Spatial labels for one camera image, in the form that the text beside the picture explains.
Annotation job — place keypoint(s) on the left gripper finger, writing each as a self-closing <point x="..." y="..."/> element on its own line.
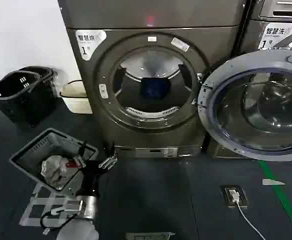
<point x="82" y="153"/>
<point x="108" y="161"/>

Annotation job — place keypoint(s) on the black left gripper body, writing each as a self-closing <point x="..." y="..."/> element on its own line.
<point x="91" y="180"/>

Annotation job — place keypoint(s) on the grey crumpled garment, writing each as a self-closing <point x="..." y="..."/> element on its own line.
<point x="53" y="170"/>

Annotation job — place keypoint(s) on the grey plastic laundry basket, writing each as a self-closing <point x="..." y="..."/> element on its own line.
<point x="33" y="150"/>

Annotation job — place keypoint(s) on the white waste bin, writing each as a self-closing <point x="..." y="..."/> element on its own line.
<point x="77" y="100"/>

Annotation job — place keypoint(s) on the black plastic laundry basket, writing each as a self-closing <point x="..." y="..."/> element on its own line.
<point x="47" y="95"/>
<point x="8" y="100"/>

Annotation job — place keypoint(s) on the dark blue garment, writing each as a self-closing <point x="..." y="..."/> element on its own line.
<point x="153" y="87"/>

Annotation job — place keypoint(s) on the metal floor socket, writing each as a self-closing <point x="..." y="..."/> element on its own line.
<point x="243" y="197"/>

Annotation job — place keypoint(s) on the grey dryer with open drum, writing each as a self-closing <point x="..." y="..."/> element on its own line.
<point x="211" y="50"/>

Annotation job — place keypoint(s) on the round glass dryer door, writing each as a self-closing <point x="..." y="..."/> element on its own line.
<point x="261" y="105"/>

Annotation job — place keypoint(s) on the grey floor tape piece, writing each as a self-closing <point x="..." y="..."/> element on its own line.
<point x="272" y="182"/>

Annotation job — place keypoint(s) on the green floor tape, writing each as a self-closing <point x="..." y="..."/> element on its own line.
<point x="279" y="195"/>

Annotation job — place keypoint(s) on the grey washing machine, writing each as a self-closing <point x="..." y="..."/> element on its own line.
<point x="266" y="15"/>

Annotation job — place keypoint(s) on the grey floor tape frame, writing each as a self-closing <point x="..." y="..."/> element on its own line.
<point x="27" y="212"/>

